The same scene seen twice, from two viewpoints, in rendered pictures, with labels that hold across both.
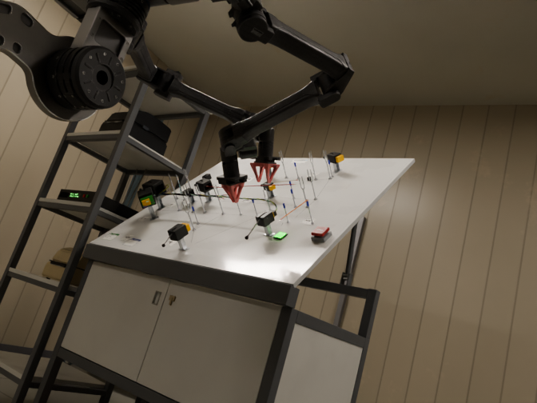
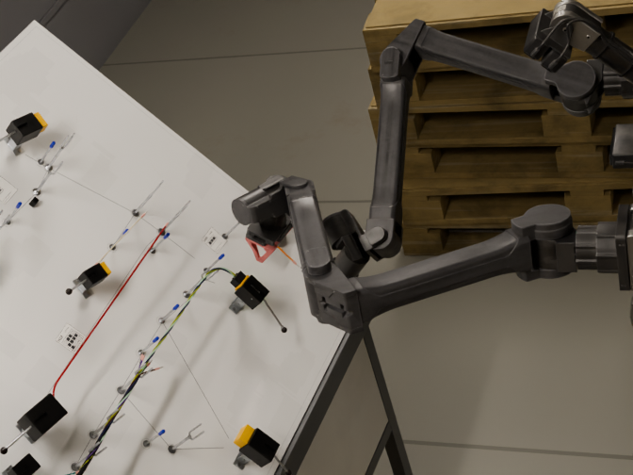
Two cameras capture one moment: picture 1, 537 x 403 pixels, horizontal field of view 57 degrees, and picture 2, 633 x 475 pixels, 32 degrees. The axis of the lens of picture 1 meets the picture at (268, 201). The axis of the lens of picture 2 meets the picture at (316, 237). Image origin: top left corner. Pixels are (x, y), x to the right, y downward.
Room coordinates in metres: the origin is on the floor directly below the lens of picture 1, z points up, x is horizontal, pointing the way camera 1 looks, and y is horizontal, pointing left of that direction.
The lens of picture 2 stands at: (1.89, 1.87, 2.66)
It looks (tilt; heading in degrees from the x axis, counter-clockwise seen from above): 38 degrees down; 263
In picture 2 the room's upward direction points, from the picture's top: 18 degrees counter-clockwise
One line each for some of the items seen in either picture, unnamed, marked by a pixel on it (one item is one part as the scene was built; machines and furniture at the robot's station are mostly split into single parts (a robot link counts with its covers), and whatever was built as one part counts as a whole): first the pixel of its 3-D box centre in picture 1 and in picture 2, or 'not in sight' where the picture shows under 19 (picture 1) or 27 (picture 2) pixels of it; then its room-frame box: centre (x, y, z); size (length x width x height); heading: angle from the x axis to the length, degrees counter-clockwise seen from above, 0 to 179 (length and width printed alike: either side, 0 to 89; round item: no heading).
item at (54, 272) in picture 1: (83, 269); not in sight; (2.60, 0.81, 0.76); 0.30 x 0.21 x 0.20; 143
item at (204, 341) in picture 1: (204, 347); (333, 452); (1.79, 0.07, 0.60); 0.55 x 0.03 x 0.39; 50
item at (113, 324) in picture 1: (113, 315); not in sight; (2.15, 0.48, 0.60); 0.55 x 0.02 x 0.39; 50
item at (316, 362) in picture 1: (206, 342); not in sight; (2.20, 0.08, 0.60); 1.17 x 0.58 x 0.40; 50
